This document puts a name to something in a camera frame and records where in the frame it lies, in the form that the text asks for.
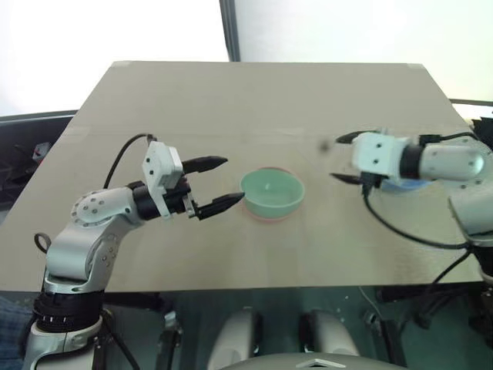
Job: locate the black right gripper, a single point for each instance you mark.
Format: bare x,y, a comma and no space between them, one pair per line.
371,180

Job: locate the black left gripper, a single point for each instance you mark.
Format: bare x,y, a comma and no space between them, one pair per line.
180,200

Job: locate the green bowl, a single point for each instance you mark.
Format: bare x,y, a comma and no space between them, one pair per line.
269,192

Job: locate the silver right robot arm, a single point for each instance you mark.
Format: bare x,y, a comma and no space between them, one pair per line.
450,162

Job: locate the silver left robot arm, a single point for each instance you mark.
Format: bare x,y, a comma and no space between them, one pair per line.
88,208

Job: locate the blue bowl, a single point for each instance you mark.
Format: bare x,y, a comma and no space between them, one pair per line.
404,186

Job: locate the black case beside table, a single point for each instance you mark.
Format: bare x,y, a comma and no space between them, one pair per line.
481,123

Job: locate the white rounded shell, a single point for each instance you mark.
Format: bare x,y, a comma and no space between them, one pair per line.
331,339

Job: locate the black equipment beside table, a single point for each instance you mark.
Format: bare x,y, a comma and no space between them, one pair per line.
27,154

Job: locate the dark grey rounded shell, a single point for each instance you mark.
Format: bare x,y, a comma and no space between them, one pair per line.
312,362

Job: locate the blue denim cloth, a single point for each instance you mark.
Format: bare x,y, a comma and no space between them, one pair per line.
11,327

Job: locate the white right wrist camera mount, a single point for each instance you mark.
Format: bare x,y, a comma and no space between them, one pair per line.
375,154

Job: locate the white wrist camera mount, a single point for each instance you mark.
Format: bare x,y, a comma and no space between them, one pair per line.
161,165
375,154

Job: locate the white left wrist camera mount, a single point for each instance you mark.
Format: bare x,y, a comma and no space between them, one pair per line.
161,165

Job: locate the dark window frame post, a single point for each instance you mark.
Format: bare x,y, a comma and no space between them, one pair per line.
230,31

